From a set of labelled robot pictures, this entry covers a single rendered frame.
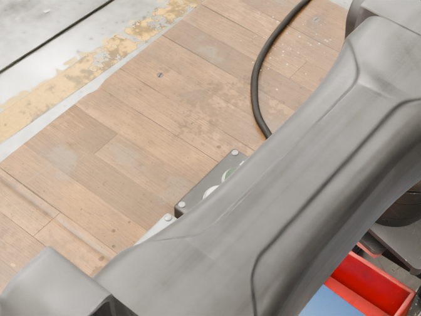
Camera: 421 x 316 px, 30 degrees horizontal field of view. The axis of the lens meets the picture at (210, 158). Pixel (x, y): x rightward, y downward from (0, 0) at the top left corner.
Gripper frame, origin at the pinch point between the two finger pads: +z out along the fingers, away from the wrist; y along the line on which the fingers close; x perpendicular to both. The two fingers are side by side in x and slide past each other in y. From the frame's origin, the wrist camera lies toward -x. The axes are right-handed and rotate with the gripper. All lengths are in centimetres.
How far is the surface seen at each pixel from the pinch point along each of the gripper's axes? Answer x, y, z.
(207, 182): -1.0, 18.0, 20.5
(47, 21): -42, 129, 141
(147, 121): -3.2, 30.5, 25.9
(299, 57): -24.5, 25.2, 28.8
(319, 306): 0.7, 0.5, 19.5
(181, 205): 3.0, 17.7, 19.6
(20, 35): -33, 129, 139
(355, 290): -3.3, -0.9, 20.0
